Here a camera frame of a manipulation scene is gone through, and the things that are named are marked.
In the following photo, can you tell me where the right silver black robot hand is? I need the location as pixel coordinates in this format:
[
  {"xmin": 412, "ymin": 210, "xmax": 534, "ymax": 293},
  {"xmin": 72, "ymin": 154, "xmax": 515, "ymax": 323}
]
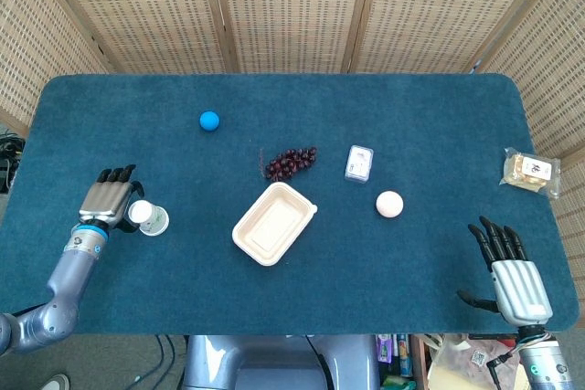
[{"xmin": 457, "ymin": 216, "xmax": 553, "ymax": 328}]

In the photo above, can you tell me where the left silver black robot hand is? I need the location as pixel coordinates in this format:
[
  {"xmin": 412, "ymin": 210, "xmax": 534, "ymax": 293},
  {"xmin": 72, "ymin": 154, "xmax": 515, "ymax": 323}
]
[{"xmin": 78, "ymin": 163, "xmax": 144, "ymax": 233}]

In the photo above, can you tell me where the white flower print paper cup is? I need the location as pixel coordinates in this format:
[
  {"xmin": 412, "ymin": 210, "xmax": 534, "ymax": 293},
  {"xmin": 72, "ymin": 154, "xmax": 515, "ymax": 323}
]
[
  {"xmin": 127, "ymin": 199, "xmax": 170, "ymax": 236},
  {"xmin": 142, "ymin": 210, "xmax": 171, "ymax": 237}
]

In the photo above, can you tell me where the beige bag with QR code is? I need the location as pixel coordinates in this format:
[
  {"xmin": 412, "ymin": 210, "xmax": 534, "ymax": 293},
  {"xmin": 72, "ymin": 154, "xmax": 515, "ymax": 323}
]
[{"xmin": 429, "ymin": 333, "xmax": 531, "ymax": 390}]

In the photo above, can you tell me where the clear wrapped snack packet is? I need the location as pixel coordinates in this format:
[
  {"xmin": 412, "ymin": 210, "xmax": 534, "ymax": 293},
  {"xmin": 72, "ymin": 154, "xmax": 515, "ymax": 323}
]
[{"xmin": 498, "ymin": 146, "xmax": 562, "ymax": 200}]

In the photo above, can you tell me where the blue ball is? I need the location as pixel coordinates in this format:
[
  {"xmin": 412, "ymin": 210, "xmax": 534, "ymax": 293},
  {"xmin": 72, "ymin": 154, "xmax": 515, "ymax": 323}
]
[{"xmin": 198, "ymin": 111, "xmax": 221, "ymax": 132}]

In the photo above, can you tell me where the purple labelled bottle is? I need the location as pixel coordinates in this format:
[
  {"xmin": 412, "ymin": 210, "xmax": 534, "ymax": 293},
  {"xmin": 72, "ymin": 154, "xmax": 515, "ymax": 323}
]
[{"xmin": 375, "ymin": 333, "xmax": 394, "ymax": 367}]

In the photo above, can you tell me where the teal table cloth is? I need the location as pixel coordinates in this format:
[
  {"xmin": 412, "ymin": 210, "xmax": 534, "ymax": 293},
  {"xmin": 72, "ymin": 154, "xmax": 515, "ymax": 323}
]
[{"xmin": 0, "ymin": 73, "xmax": 580, "ymax": 335}]

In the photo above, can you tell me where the white round ball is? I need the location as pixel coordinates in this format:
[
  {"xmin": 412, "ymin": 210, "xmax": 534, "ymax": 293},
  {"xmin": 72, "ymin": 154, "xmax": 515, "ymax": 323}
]
[{"xmin": 375, "ymin": 190, "xmax": 405, "ymax": 218}]

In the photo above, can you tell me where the beige rectangular food container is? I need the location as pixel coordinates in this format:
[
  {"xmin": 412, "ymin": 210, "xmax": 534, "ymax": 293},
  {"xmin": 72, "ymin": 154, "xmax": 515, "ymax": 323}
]
[{"xmin": 231, "ymin": 181, "xmax": 319, "ymax": 268}]

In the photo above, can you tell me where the white shoe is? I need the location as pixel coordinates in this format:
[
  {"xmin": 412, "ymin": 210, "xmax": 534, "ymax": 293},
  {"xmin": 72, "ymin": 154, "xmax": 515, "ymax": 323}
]
[{"xmin": 41, "ymin": 374, "xmax": 70, "ymax": 390}]

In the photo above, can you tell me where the dark red grape bunch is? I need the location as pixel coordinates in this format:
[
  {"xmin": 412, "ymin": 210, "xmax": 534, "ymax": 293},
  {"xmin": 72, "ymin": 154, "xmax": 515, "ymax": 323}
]
[{"xmin": 258, "ymin": 146, "xmax": 318, "ymax": 183}]

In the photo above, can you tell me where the grey robot torso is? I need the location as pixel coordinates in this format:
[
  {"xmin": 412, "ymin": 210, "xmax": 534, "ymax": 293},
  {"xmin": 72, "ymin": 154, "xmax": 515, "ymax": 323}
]
[{"xmin": 182, "ymin": 333, "xmax": 380, "ymax": 390}]

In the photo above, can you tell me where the woven rattan folding screen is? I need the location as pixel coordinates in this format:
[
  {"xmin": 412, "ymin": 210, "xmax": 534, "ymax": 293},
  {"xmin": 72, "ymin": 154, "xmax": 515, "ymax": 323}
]
[{"xmin": 0, "ymin": 0, "xmax": 585, "ymax": 341}]

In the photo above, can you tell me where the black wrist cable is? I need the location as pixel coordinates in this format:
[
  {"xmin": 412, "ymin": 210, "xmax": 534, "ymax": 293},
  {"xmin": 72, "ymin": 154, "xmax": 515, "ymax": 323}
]
[{"xmin": 485, "ymin": 339, "xmax": 523, "ymax": 390}]

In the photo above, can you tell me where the black cable tangle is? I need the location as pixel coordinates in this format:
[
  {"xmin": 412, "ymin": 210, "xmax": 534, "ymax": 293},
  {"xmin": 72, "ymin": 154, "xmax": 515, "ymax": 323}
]
[{"xmin": 0, "ymin": 132, "xmax": 25, "ymax": 194}]

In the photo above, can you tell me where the floor cable bundle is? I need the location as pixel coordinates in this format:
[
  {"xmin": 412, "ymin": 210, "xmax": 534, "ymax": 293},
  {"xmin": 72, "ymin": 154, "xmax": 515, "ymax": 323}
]
[{"xmin": 122, "ymin": 334, "xmax": 189, "ymax": 390}]

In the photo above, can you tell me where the black torso cable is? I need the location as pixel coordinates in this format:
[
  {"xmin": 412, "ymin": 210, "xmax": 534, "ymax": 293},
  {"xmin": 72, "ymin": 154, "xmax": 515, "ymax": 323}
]
[{"xmin": 304, "ymin": 334, "xmax": 338, "ymax": 390}]

